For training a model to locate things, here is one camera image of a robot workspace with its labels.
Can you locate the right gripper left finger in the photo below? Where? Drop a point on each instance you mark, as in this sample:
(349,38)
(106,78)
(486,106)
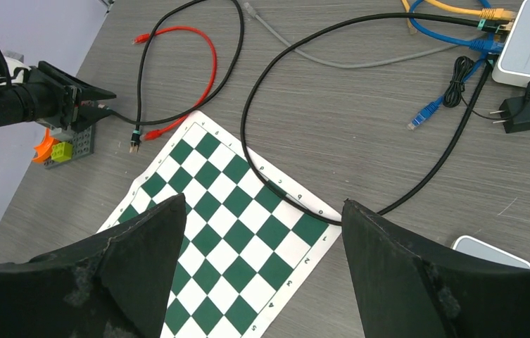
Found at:
(115,283)

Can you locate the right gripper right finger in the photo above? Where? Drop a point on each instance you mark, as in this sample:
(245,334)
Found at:
(409,286)

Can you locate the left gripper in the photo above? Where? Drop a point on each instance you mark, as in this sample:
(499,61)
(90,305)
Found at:
(53,97)

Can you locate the black power adapter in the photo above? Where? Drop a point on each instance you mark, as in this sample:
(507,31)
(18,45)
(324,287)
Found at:
(513,114)

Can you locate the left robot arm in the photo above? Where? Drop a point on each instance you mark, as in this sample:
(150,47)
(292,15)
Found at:
(9,102)

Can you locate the orange toy on grey plate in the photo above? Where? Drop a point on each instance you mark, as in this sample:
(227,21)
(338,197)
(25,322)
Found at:
(59,147)

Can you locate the green white chessboard mat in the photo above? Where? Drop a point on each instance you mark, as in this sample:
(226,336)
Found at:
(245,250)

